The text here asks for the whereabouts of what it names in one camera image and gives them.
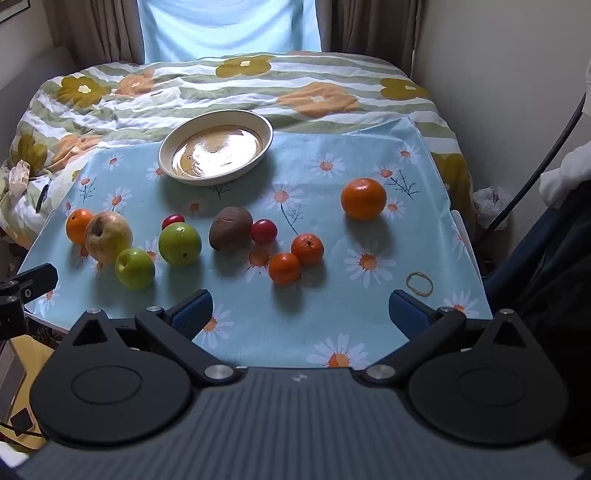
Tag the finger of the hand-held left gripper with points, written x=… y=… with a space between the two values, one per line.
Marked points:
x=37 y=278

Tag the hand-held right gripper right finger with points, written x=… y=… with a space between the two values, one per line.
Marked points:
x=408 y=314

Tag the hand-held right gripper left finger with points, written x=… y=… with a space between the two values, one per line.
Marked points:
x=194 y=311

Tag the large green apple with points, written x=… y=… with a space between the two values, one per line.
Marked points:
x=180 y=243

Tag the small yellow-green apple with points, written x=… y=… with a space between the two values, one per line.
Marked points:
x=135 y=268

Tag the yellowish wrinkled apple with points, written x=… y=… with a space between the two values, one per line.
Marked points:
x=108 y=236

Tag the brown kiwi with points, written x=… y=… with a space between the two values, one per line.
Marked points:
x=231 y=228

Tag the small tangerine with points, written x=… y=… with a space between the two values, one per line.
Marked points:
x=308 y=249
x=284 y=268
x=77 y=226

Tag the large orange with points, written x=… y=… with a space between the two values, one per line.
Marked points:
x=363 y=198

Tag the cream ceramic bowl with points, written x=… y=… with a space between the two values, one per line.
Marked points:
x=217 y=152

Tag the tan rubber band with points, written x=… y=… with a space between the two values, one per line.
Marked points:
x=408 y=280

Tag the yellow object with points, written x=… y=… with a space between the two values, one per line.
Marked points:
x=27 y=355

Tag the small black object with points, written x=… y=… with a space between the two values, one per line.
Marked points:
x=43 y=198

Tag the blue daisy print tablecloth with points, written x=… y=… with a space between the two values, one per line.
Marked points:
x=323 y=300

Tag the red cherry tomato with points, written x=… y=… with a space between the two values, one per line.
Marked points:
x=173 y=220
x=263 y=231

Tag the white packet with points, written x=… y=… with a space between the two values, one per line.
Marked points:
x=19 y=177

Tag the white plastic bag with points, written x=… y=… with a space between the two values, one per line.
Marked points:
x=491 y=201

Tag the dark blue fabric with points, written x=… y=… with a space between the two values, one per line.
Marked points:
x=554 y=277

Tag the white cloth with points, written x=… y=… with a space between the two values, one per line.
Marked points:
x=568 y=170

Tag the grey headboard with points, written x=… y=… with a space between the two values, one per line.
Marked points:
x=32 y=62

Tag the striped floral blanket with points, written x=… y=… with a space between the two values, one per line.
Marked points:
x=231 y=92

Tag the brown curtain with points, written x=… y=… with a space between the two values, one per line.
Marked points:
x=101 y=27
x=369 y=27

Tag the light blue sheer curtain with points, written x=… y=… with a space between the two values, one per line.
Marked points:
x=231 y=27

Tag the framed wall poster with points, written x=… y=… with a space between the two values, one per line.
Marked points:
x=9 y=9

